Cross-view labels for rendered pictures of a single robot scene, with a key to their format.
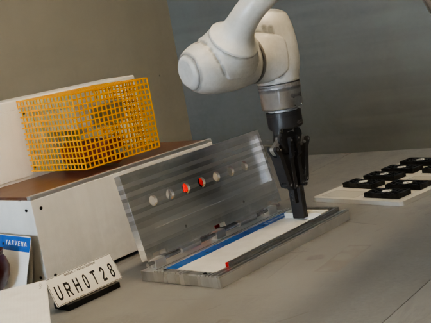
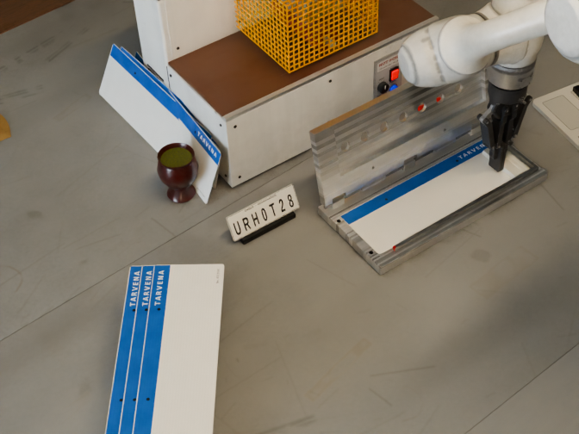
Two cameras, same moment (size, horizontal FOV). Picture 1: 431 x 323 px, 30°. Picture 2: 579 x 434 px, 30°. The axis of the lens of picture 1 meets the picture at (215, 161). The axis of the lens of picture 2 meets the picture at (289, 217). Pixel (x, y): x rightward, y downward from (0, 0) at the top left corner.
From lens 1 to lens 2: 1.17 m
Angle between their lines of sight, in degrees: 40
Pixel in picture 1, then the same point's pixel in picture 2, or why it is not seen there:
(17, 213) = (212, 119)
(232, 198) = (432, 129)
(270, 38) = not seen: hidden behind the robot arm
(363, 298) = (487, 366)
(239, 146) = not seen: hidden behind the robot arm
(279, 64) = (513, 57)
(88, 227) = (280, 132)
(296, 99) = (524, 81)
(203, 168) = (409, 102)
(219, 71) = (438, 79)
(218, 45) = (444, 58)
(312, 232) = (494, 205)
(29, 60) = not seen: outside the picture
